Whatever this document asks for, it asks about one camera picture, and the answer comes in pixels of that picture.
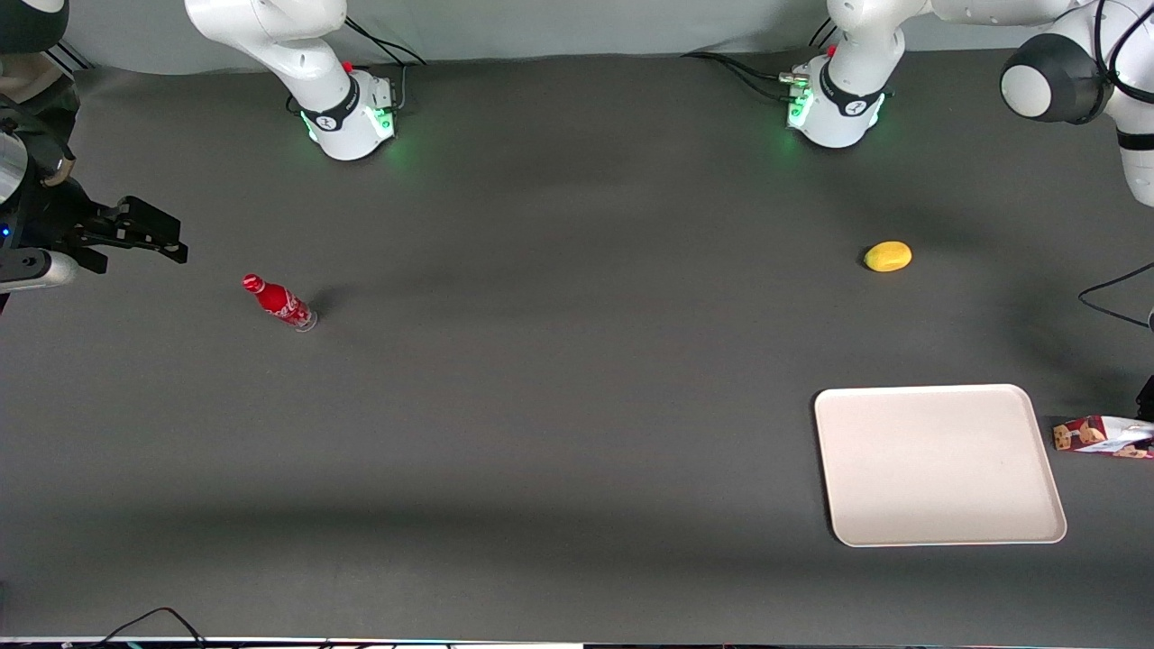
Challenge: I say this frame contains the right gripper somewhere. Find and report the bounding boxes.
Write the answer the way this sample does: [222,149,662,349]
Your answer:
[0,176,189,273]

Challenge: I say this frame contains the red cookie box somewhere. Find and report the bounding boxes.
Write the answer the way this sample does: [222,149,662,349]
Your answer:
[1052,414,1154,460]

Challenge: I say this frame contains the white plastic tray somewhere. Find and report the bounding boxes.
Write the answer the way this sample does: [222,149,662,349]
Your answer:
[814,384,1068,548]

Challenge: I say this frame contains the red cola bottle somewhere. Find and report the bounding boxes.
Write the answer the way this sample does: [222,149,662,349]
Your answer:
[242,274,318,333]

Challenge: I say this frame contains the yellow lemon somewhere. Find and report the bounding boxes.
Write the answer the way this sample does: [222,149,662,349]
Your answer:
[864,241,913,273]

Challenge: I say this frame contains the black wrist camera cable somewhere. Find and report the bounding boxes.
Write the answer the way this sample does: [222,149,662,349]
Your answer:
[1078,261,1154,330]

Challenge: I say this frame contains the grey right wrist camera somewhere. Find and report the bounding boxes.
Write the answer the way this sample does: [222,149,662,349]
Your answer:
[0,251,80,292]

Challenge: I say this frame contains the black arm base cable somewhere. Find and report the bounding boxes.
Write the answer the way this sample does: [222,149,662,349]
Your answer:
[681,23,844,105]
[287,16,426,116]

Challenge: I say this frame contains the thin black cable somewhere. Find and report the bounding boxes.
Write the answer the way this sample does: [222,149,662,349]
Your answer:
[88,607,210,649]

